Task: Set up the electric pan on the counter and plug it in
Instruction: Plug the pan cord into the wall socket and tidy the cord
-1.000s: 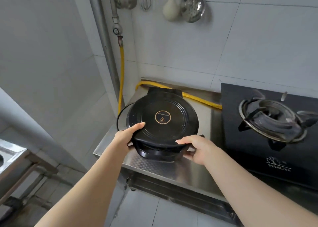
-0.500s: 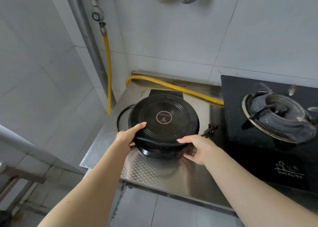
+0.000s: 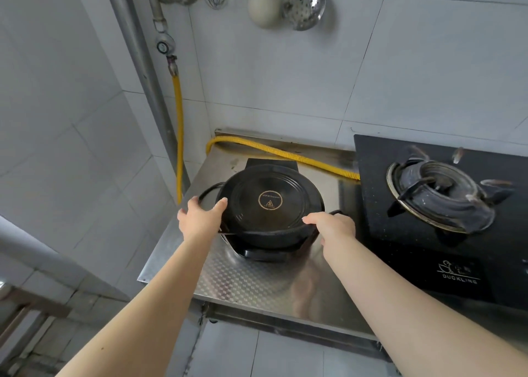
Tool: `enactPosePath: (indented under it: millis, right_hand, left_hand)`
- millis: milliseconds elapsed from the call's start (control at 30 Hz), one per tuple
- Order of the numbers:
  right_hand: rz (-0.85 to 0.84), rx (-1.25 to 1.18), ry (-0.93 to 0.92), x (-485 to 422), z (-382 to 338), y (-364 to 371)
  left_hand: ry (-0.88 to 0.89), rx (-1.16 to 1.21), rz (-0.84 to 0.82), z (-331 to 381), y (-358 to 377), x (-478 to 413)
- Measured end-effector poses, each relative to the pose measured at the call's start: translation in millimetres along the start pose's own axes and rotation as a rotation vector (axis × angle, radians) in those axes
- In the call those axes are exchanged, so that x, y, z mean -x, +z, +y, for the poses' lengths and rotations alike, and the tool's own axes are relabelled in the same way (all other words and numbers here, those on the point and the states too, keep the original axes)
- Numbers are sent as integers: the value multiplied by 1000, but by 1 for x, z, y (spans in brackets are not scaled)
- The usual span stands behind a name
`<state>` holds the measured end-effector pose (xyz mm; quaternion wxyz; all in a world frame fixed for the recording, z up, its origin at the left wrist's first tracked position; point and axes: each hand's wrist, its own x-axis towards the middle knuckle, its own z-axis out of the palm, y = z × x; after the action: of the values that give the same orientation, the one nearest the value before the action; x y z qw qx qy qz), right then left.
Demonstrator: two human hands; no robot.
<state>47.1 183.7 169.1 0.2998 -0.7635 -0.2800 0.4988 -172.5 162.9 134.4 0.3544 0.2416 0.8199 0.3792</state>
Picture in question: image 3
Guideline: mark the person's right hand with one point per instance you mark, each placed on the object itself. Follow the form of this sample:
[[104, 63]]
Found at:
[[336, 234]]

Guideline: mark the person's left hand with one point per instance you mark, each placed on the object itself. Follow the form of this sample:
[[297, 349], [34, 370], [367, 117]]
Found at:
[[200, 221]]

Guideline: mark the person's left thumb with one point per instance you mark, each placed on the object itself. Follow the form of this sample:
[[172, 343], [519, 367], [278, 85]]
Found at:
[[217, 207]]

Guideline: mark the person's right thumb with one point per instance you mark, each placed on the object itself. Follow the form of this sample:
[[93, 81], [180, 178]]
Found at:
[[314, 220]]

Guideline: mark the black round induction cooker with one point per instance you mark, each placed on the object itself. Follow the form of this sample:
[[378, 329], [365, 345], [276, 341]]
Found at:
[[270, 201]]

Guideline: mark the person's left forearm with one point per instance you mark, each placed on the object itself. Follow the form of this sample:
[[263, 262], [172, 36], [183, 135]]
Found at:
[[144, 306]]

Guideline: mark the person's right forearm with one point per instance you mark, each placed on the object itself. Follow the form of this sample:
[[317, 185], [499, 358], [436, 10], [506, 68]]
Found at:
[[404, 315]]

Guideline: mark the black glass gas stove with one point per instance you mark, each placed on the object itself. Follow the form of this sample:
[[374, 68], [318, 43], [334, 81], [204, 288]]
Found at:
[[416, 261]]

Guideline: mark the black burner pot support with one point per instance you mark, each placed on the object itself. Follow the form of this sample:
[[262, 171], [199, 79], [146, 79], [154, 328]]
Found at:
[[445, 191]]

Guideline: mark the large steel pipe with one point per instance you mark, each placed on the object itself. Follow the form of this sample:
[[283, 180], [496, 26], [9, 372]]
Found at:
[[142, 67]]

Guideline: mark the grey gas pipe with valve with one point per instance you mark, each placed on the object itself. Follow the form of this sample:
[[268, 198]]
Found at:
[[159, 22]]

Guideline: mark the cream plastic ladle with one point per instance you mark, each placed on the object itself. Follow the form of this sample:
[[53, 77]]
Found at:
[[264, 10]]

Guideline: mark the steel slotted skimmer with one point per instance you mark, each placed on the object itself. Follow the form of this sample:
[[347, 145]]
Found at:
[[305, 5]]

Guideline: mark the brown wooden frame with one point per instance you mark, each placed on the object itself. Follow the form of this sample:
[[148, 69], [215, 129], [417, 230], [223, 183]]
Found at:
[[29, 327]]

